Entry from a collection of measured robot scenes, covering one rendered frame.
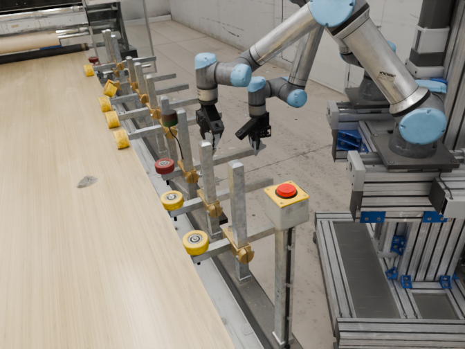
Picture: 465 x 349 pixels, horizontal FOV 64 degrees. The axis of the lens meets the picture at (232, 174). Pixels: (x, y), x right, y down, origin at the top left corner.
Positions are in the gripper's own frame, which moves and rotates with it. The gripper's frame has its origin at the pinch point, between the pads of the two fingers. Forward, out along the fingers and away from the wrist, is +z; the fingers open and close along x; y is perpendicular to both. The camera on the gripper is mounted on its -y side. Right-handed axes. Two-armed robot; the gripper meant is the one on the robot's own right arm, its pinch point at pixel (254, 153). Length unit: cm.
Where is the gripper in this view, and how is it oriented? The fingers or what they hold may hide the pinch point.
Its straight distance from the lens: 172.6
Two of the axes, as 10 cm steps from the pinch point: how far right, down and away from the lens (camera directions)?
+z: 0.6, 8.4, 5.4
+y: 9.1, -2.7, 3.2
